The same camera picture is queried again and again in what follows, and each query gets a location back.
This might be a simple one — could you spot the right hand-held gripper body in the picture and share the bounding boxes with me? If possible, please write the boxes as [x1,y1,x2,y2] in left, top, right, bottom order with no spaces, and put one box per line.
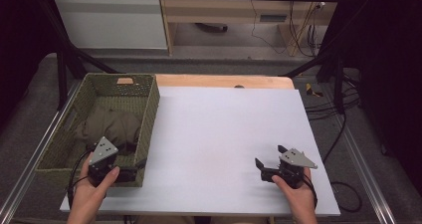
[260,147,318,189]

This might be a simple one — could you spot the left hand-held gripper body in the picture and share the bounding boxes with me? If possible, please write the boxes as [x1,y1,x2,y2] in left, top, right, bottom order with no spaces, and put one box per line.
[87,136,138,188]

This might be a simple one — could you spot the olive brown cloth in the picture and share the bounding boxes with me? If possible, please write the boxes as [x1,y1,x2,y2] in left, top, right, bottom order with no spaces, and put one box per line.
[73,105,142,152]

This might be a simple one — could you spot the green woven basket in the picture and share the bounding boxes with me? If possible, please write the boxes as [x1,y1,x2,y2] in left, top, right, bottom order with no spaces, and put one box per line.
[34,72,161,189]

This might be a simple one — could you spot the person's right hand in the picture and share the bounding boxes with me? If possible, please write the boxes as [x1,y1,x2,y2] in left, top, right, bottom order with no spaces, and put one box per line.
[271,167,318,218]

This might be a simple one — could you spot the person's left hand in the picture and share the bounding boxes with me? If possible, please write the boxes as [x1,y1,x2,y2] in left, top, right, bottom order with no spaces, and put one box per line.
[68,155,120,217]

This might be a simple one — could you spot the white board mat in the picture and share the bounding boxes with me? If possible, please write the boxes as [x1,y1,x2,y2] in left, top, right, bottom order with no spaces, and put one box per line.
[59,86,341,217]

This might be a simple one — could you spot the yellow and black tape piece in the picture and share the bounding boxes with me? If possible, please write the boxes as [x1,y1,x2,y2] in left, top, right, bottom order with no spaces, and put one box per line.
[305,83,324,99]

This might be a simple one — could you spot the white cabinet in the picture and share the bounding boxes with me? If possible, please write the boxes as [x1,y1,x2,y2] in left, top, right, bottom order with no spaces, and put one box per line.
[49,0,169,51]

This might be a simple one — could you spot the black curtain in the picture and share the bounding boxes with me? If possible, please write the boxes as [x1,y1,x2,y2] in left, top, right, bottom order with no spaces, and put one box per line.
[0,0,66,133]
[316,0,422,188]

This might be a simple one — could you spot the dark object under desk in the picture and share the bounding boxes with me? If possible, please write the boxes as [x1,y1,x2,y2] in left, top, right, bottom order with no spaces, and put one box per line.
[194,22,229,34]

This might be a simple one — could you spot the light wooden desk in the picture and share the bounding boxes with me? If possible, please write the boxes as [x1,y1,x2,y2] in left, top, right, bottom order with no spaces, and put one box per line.
[157,0,344,58]

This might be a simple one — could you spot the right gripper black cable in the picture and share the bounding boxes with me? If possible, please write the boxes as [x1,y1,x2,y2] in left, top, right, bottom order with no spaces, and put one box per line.
[300,173,318,209]

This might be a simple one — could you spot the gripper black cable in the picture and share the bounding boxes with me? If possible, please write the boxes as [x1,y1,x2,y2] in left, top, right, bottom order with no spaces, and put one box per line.
[300,173,318,209]
[67,148,95,209]

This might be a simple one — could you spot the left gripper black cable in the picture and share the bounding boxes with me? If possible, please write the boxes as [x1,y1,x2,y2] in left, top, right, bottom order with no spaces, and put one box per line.
[67,148,95,209]

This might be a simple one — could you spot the black floor cable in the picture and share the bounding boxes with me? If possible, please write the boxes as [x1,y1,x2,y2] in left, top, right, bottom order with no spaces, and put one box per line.
[304,74,363,214]

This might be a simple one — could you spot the aluminium rail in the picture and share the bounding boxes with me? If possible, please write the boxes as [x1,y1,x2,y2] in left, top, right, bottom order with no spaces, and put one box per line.
[326,94,398,224]
[0,81,83,224]

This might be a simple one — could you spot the black metal frame stand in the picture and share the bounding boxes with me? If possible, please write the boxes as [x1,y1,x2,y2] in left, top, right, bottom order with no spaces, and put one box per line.
[282,49,346,114]
[39,0,121,112]

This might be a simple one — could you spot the bundle of hanging cables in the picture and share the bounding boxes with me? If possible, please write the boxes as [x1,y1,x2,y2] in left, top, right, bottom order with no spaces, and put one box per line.
[288,0,326,58]

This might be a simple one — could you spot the thin black hanging cable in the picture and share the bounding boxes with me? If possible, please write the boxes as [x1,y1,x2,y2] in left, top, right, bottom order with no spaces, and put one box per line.
[248,0,291,55]

